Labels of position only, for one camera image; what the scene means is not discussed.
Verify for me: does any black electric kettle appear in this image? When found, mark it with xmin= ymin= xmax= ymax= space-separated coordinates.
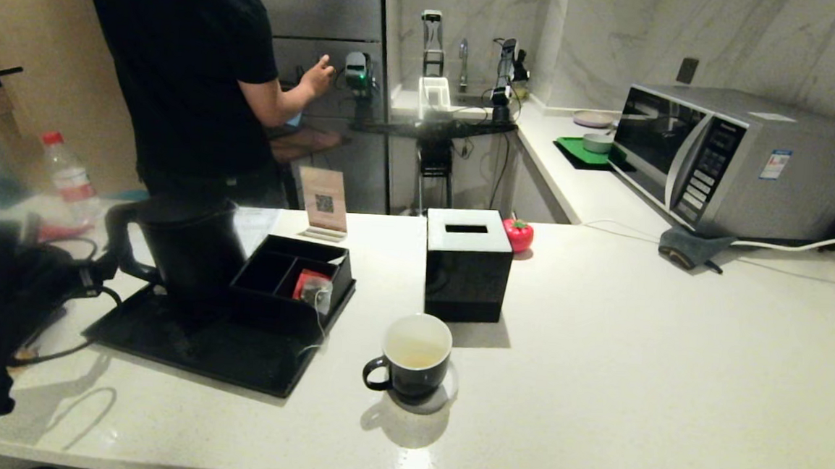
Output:
xmin=99 ymin=190 xmax=252 ymax=324

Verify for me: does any translucent tea bag with string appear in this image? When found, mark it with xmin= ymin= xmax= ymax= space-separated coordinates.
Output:
xmin=297 ymin=279 xmax=335 ymax=360

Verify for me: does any pink flat item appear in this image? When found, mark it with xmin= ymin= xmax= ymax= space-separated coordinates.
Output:
xmin=37 ymin=220 xmax=94 ymax=244

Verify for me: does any plastic bottle red cap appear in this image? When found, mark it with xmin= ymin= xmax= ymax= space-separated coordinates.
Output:
xmin=35 ymin=130 xmax=104 ymax=223

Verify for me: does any black serving tray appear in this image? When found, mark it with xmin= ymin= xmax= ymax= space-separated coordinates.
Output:
xmin=77 ymin=265 xmax=357 ymax=404

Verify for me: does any black compartment organizer box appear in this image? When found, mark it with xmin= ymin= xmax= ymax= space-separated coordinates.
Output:
xmin=225 ymin=232 xmax=359 ymax=338

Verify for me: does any person in black shirt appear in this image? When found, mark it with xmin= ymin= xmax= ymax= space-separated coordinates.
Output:
xmin=67 ymin=0 xmax=342 ymax=212

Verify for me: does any brown QR code sign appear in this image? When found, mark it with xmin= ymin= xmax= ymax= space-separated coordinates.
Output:
xmin=294 ymin=166 xmax=352 ymax=243

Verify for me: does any brown wooden table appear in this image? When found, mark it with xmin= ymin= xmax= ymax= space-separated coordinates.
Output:
xmin=270 ymin=124 xmax=347 ymax=167

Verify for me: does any grey device with green light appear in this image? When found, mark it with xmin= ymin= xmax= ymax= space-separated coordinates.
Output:
xmin=337 ymin=50 xmax=383 ymax=125

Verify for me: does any black mug white inside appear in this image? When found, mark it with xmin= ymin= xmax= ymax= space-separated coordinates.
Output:
xmin=361 ymin=310 xmax=454 ymax=401

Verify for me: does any black stool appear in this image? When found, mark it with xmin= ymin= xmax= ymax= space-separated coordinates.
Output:
xmin=415 ymin=140 xmax=458 ymax=216

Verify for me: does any grey steel refrigerator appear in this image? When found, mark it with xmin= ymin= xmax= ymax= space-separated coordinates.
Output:
xmin=227 ymin=0 xmax=404 ymax=216

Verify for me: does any black tissue box white lid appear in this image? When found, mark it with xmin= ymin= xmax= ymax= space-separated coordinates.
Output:
xmin=421 ymin=206 xmax=516 ymax=326

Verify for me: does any white dish rack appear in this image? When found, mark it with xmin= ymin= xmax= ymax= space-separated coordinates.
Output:
xmin=416 ymin=76 xmax=454 ymax=124

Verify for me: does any chrome metal stand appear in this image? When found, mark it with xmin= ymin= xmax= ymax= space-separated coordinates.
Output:
xmin=418 ymin=9 xmax=448 ymax=78

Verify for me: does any chrome faucet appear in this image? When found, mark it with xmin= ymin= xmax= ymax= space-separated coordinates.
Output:
xmin=455 ymin=38 xmax=472 ymax=93

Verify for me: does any red tomato-shaped timer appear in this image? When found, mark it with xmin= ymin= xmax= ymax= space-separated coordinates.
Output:
xmin=501 ymin=216 xmax=536 ymax=255

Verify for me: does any green tray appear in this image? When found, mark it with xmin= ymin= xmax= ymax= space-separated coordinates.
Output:
xmin=552 ymin=135 xmax=631 ymax=174

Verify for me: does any pale pink plate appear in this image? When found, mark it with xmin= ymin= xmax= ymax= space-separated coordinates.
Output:
xmin=573 ymin=110 xmax=616 ymax=130

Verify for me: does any grey oven mitt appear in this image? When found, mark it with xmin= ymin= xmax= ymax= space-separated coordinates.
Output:
xmin=657 ymin=225 xmax=738 ymax=276

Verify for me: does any silver microwave oven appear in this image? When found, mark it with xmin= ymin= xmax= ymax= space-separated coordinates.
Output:
xmin=604 ymin=81 xmax=835 ymax=245

